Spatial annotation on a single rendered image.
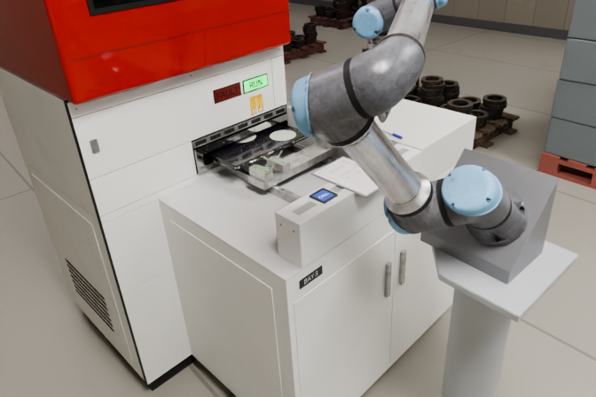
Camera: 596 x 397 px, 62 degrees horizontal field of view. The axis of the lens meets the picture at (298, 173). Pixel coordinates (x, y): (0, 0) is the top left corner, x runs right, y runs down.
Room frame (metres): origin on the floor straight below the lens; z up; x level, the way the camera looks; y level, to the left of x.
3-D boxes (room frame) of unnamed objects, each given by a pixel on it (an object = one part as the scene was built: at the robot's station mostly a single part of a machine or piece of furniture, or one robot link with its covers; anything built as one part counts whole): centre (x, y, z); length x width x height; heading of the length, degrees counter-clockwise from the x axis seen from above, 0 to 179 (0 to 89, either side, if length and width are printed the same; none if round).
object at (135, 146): (1.60, 0.33, 1.02); 0.81 x 0.03 x 0.40; 133
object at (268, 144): (1.74, 0.20, 0.90); 0.34 x 0.34 x 0.01; 43
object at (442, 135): (1.76, -0.31, 0.89); 0.62 x 0.35 x 0.14; 43
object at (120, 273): (1.84, 0.56, 0.41); 0.82 x 0.70 x 0.82; 133
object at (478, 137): (3.79, -1.11, 0.21); 1.14 x 0.82 x 0.41; 40
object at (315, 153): (1.56, 0.01, 0.87); 0.36 x 0.08 x 0.03; 133
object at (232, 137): (1.71, 0.19, 0.89); 0.44 x 0.02 x 0.10; 133
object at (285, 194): (1.44, 0.08, 0.84); 0.50 x 0.02 x 0.03; 43
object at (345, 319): (1.54, -0.09, 0.41); 0.96 x 0.64 x 0.82; 133
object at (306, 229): (1.25, -0.16, 0.89); 0.55 x 0.09 x 0.14; 133
